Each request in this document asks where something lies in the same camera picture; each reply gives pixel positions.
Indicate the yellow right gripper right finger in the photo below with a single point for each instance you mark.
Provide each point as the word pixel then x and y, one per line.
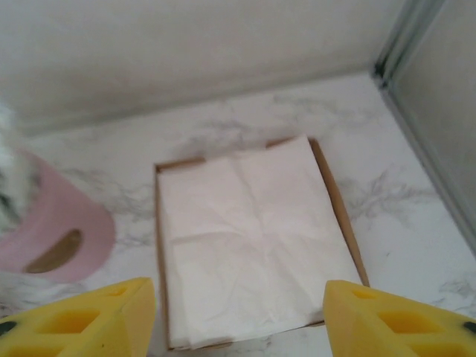
pixel 401 327

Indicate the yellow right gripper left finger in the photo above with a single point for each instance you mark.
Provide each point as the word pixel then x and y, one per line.
pixel 74 323

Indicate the pink cup holder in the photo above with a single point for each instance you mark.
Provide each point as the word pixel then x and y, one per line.
pixel 56 215

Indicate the green white wrapped stick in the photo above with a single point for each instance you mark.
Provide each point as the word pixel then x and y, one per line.
pixel 11 197

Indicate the white paper napkin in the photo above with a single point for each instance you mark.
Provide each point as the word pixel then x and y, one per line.
pixel 245 230

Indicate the aluminium side frame rail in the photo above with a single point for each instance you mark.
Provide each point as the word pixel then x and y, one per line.
pixel 427 148

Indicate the aluminium corner frame post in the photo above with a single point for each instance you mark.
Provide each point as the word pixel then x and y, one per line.
pixel 394 33

